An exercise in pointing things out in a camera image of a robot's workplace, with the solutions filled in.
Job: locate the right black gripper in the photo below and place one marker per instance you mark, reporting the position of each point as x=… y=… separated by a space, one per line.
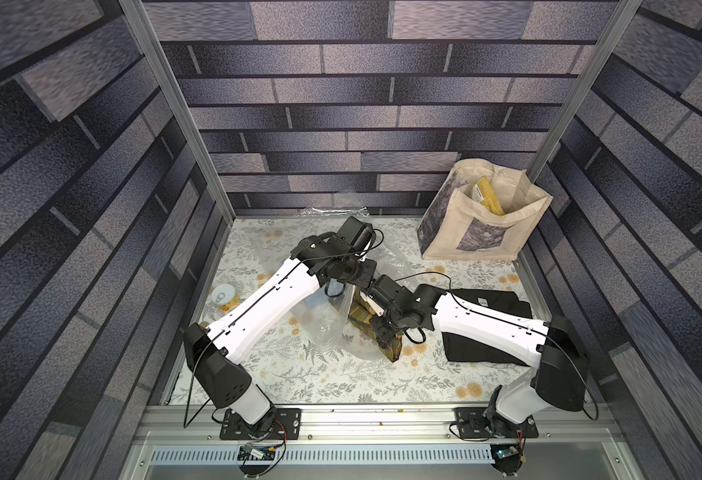
x=378 y=309

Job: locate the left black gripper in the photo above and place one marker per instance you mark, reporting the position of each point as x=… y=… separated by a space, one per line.
x=371 y=268

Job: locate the yellow black plaid shirt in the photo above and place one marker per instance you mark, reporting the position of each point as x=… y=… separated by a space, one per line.
x=363 y=317

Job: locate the clear plastic vacuum bag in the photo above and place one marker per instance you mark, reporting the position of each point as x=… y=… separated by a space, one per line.
x=335 y=317

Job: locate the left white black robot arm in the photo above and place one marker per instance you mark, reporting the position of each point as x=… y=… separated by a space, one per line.
x=214 y=352

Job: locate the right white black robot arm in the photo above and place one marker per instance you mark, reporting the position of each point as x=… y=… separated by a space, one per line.
x=556 y=358

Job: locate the beige canvas tote bag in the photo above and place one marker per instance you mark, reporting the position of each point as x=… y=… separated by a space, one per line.
x=481 y=212

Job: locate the white round tape roll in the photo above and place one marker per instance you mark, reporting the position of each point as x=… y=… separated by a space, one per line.
x=224 y=297

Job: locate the yellow item in tote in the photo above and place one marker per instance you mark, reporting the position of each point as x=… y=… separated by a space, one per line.
x=483 y=193

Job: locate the right small circuit board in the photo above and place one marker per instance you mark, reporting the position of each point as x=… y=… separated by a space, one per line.
x=506 y=452

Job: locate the small circuit board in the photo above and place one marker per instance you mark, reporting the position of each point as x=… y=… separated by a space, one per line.
x=251 y=453
x=506 y=452

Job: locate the left small circuit board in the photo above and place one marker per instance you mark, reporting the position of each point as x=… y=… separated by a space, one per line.
x=251 y=453

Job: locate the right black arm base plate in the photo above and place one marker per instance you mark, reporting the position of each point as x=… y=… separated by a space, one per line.
x=473 y=423

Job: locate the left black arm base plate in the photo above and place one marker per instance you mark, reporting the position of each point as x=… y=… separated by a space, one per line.
x=279 y=423

